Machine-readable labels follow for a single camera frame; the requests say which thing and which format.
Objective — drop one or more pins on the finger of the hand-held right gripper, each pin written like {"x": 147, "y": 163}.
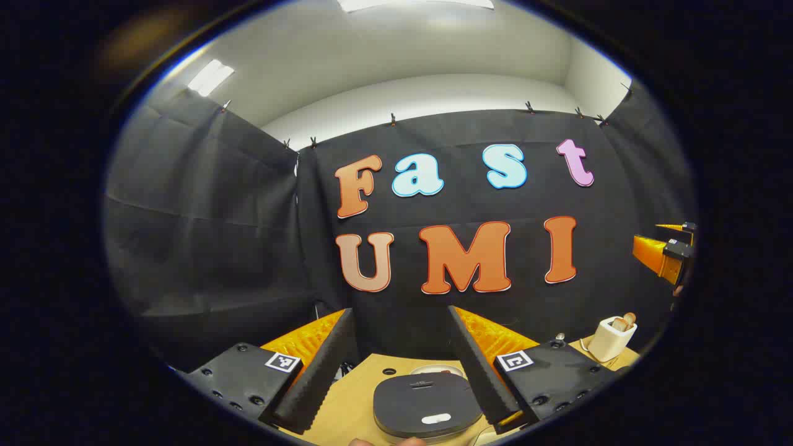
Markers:
{"x": 647, "y": 251}
{"x": 687, "y": 229}

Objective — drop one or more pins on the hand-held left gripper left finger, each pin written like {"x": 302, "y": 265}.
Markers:
{"x": 322, "y": 371}

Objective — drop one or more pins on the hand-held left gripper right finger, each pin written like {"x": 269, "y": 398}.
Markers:
{"x": 480, "y": 371}

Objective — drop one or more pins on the dark grey rice cooker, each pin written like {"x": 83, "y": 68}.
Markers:
{"x": 421, "y": 399}

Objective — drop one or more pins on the round plate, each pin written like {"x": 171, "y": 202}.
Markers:
{"x": 437, "y": 369}

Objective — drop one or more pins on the toast bread slice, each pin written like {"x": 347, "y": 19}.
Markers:
{"x": 619, "y": 324}
{"x": 630, "y": 318}

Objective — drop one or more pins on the white toaster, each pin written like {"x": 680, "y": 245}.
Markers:
{"x": 610, "y": 344}

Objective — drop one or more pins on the black backdrop cloth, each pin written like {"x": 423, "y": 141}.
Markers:
{"x": 248, "y": 248}

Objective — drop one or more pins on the ceiling light panel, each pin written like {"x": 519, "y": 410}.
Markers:
{"x": 210, "y": 76}
{"x": 415, "y": 3}

